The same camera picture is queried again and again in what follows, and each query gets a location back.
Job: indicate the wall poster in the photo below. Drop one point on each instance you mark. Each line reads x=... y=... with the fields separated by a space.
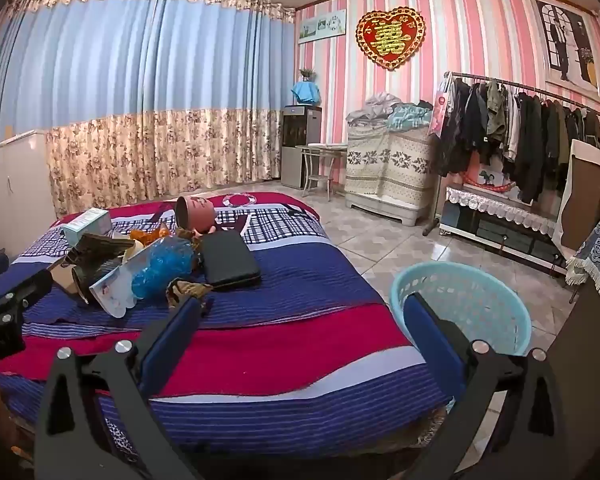
x=565 y=40

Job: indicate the long wall picture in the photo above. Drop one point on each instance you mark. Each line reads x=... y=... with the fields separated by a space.
x=320 y=26

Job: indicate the light blue laundry basket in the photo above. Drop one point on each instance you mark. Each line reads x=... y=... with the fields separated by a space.
x=485 y=300

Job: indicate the brown crumpled wrapper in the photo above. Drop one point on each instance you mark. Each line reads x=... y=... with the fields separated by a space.
x=187 y=290

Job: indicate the red heart wall decoration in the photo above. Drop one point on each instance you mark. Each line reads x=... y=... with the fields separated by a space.
x=391 y=35

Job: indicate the row of hanging clothes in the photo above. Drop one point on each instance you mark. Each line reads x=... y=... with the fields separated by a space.
x=525 y=135

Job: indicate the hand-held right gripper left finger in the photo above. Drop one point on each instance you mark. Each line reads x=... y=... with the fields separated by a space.
x=172 y=345

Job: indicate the pile of folded clothes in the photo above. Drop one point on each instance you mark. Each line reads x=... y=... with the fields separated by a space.
x=385 y=110

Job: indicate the cabinet under patterned cloth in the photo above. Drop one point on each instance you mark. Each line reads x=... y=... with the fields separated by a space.
x=390 y=170

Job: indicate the white printed packet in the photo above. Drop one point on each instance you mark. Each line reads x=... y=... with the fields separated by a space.
x=115 y=290

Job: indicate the blue cloth bundle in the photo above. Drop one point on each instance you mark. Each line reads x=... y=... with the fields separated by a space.
x=306 y=93

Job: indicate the small potted plant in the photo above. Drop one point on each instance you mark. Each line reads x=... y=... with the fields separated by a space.
x=307 y=74

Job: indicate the grey water dispenser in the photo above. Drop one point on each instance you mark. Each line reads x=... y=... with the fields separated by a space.
x=300 y=150

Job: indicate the blue plastic bag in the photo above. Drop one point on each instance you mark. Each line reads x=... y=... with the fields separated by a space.
x=162 y=265

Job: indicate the metal clothes rack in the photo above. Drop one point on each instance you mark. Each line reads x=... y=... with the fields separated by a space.
x=525 y=88

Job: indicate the brown upright board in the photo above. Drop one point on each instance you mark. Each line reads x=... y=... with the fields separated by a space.
x=587 y=195

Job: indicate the dark olive boot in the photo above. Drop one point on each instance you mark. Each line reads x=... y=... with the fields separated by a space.
x=92 y=277

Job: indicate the low dark media cabinet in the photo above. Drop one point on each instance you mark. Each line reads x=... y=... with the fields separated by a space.
x=500 y=240

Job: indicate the teal cardboard box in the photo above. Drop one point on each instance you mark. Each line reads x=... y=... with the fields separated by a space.
x=85 y=225

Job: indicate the pink hanging bag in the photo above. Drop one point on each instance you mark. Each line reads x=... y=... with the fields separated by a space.
x=440 y=110

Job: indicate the black flat case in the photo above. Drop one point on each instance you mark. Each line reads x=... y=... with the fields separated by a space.
x=230 y=260

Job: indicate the small metal table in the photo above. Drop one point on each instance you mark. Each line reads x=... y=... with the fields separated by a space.
x=320 y=165

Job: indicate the white lace cloth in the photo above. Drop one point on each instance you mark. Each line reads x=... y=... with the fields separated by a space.
x=500 y=207

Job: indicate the white printed box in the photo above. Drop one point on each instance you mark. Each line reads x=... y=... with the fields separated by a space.
x=490 y=177

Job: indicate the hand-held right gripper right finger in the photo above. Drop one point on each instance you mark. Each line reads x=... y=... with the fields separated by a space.
x=432 y=345

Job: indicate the orange snack wrapper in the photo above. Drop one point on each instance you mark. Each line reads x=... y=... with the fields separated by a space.
x=147 y=236

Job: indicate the white cabinet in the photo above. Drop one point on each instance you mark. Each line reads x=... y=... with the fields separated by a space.
x=10 y=185

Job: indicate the dark brown packet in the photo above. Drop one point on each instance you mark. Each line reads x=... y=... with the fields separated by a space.
x=105 y=246

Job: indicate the blue fringed cloth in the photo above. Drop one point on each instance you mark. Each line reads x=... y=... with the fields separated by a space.
x=597 y=255

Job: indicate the pink bowl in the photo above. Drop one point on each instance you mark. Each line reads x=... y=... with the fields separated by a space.
x=196 y=214

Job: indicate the blue and floral curtain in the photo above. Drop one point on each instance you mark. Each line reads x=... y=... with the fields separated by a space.
x=145 y=95

